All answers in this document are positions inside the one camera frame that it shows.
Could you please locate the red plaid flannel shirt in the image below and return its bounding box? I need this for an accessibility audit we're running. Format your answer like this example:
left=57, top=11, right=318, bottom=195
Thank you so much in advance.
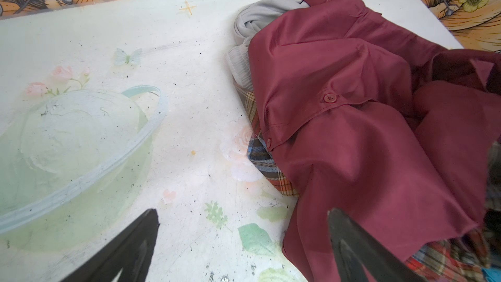
left=234, top=84, right=500, bottom=281

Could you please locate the light grey cloth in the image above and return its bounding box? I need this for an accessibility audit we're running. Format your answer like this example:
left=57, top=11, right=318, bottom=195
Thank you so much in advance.
left=226, top=0, right=309, bottom=91

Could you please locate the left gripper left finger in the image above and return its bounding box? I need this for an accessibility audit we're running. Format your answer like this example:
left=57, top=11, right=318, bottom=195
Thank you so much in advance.
left=63, top=209, right=160, bottom=281

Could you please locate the turquoise blue cloth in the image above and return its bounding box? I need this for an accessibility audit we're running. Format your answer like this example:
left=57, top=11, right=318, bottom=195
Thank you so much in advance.
left=482, top=268, right=501, bottom=282

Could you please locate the maroon button shirt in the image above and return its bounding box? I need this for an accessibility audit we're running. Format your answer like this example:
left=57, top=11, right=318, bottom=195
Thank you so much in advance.
left=249, top=0, right=500, bottom=281

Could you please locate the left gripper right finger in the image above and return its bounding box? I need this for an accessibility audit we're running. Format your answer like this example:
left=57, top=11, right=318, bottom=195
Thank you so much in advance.
left=327, top=208, right=424, bottom=282

